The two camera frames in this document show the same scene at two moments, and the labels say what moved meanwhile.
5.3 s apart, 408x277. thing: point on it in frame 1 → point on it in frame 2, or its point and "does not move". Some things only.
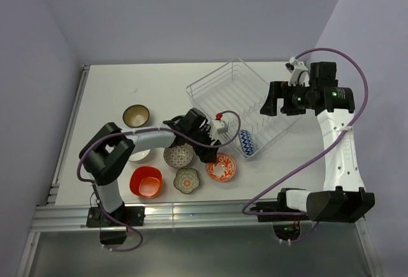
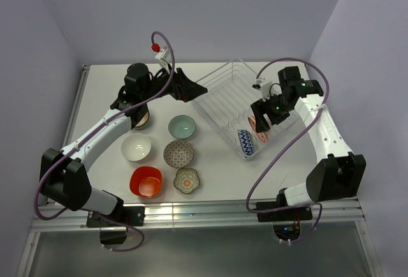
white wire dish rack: [233, 93] does not move
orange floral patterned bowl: [223, 170] → [264, 134]
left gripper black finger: [206, 154] → [189, 90]
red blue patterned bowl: [246, 142] does not move
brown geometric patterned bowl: [179, 156] does not move
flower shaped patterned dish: [186, 180] does not move
